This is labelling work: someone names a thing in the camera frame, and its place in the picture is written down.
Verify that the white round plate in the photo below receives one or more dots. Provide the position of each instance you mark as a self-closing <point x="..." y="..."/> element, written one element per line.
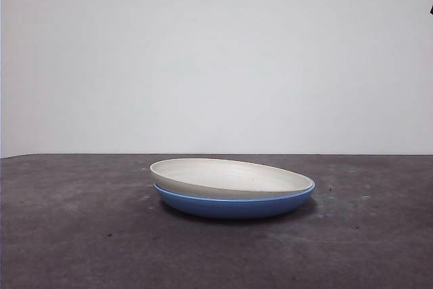
<point x="230" y="175"/>

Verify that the blue round plate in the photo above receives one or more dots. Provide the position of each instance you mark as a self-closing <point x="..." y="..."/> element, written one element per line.
<point x="236" y="207"/>

